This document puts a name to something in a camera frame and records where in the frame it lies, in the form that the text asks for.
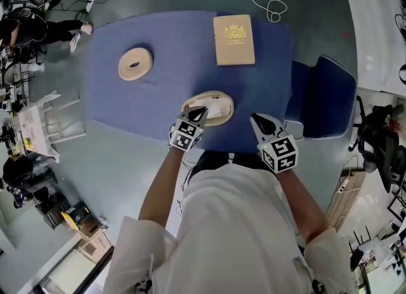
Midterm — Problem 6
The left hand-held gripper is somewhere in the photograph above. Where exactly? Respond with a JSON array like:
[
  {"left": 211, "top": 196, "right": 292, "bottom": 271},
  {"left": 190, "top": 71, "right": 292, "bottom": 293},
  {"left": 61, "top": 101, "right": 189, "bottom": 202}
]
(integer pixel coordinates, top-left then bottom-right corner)
[{"left": 167, "top": 106, "right": 210, "bottom": 152}]

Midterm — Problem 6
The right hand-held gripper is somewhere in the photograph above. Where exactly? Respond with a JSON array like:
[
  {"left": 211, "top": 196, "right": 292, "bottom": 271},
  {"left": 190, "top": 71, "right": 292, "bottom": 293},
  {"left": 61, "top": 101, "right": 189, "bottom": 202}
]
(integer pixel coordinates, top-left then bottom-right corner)
[{"left": 250, "top": 114, "right": 301, "bottom": 175}]

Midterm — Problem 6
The white cloth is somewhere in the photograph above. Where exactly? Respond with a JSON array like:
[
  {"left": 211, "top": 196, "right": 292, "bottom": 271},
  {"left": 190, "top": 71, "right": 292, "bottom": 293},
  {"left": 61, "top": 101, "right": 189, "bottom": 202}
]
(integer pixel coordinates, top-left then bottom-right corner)
[{"left": 186, "top": 95, "right": 232, "bottom": 119}]

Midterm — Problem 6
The person's left forearm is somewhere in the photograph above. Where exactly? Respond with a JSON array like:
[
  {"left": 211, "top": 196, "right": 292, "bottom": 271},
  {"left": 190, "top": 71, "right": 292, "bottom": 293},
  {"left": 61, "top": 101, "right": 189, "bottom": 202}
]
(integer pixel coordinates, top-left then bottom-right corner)
[{"left": 138, "top": 146, "right": 185, "bottom": 224}]

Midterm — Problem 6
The person's right forearm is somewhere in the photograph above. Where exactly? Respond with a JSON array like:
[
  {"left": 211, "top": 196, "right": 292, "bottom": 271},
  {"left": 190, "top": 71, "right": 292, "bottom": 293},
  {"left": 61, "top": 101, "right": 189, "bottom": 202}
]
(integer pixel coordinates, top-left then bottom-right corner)
[{"left": 275, "top": 168, "right": 329, "bottom": 246}]

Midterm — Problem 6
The oval beige woven basket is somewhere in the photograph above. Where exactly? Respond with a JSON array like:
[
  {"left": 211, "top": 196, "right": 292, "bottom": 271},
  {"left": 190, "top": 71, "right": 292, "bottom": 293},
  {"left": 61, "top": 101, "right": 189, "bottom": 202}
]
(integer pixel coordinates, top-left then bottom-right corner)
[{"left": 180, "top": 90, "right": 235, "bottom": 127}]

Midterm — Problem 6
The blue tablecloth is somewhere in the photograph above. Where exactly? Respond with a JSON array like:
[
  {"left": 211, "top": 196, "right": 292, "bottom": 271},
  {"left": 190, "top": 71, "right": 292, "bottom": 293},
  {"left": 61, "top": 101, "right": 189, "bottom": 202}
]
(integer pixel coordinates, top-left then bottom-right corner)
[{"left": 84, "top": 10, "right": 294, "bottom": 154}]

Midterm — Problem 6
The blue upholstered chair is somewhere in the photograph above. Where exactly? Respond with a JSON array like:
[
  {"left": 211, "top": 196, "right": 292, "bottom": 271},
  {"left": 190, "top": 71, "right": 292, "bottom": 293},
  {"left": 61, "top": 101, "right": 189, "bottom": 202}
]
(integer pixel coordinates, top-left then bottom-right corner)
[{"left": 284, "top": 53, "right": 358, "bottom": 141}]

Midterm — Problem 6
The flat beige box gold emblem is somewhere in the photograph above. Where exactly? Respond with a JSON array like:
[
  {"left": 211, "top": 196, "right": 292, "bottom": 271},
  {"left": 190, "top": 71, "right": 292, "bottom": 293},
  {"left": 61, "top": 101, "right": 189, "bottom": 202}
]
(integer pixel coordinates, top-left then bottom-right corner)
[{"left": 212, "top": 14, "right": 256, "bottom": 67}]

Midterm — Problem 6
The person's white shirt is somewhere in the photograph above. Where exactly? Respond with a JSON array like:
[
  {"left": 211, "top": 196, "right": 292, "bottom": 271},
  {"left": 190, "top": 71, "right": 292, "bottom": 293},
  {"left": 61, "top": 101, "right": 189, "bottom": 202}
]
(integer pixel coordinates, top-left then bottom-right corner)
[{"left": 103, "top": 159, "right": 353, "bottom": 294}]

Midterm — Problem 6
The black office chair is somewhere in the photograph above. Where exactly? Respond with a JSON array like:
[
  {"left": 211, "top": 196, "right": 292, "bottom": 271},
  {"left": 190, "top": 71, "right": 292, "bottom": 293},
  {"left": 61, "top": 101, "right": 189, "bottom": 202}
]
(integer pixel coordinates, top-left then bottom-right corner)
[{"left": 357, "top": 95, "right": 406, "bottom": 194}]

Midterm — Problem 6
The white metal shelf rack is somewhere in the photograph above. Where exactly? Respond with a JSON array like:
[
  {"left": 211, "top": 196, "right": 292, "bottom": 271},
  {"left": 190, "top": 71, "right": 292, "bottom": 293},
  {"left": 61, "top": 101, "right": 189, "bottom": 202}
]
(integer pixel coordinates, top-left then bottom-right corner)
[{"left": 337, "top": 0, "right": 406, "bottom": 97}]

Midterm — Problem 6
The yellow and black box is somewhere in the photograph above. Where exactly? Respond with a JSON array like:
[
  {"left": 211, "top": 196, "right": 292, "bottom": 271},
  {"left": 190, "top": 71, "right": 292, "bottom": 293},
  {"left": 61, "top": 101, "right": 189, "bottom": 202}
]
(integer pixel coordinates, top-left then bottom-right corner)
[{"left": 60, "top": 202, "right": 90, "bottom": 232}]

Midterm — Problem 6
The brown cardboard box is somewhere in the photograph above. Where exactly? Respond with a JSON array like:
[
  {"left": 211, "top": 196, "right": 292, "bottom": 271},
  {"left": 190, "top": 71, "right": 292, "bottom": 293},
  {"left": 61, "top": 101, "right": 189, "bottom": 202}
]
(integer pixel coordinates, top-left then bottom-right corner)
[{"left": 74, "top": 222, "right": 114, "bottom": 265}]

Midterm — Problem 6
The white table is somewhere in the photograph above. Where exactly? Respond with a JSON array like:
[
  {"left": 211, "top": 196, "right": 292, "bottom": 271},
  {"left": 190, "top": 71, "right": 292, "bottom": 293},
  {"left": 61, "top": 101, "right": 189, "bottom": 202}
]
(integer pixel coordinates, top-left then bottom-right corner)
[{"left": 17, "top": 90, "right": 87, "bottom": 164}]

